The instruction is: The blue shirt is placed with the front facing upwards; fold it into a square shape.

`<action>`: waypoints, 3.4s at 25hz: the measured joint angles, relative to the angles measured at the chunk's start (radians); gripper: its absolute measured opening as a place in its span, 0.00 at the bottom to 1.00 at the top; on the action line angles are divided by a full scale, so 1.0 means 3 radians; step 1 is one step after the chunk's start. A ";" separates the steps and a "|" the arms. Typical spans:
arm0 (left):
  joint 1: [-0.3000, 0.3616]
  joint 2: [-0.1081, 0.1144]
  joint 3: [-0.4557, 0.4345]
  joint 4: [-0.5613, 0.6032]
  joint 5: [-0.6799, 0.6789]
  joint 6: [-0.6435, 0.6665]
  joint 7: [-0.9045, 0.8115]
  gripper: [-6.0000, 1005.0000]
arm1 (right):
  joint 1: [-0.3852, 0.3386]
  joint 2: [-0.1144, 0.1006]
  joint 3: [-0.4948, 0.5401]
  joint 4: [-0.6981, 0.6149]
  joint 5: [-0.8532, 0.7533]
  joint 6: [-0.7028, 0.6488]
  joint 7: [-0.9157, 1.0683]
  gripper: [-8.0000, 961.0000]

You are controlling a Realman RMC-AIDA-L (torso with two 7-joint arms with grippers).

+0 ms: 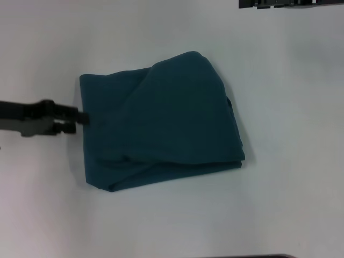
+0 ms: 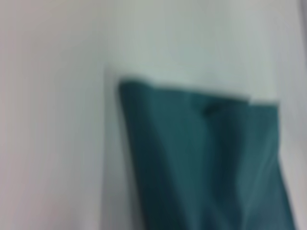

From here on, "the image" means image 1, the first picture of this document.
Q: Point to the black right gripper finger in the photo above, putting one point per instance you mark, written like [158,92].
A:
[255,3]

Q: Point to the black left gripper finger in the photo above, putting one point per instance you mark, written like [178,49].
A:
[65,127]
[71,113]

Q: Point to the dark curved robot chest edge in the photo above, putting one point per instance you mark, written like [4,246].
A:
[264,256]

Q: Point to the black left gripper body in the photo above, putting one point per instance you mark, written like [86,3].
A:
[27,118]

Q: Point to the teal t-shirt with beige print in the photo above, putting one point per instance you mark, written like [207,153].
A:
[161,121]

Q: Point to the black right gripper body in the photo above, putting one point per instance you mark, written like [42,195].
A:
[303,2]

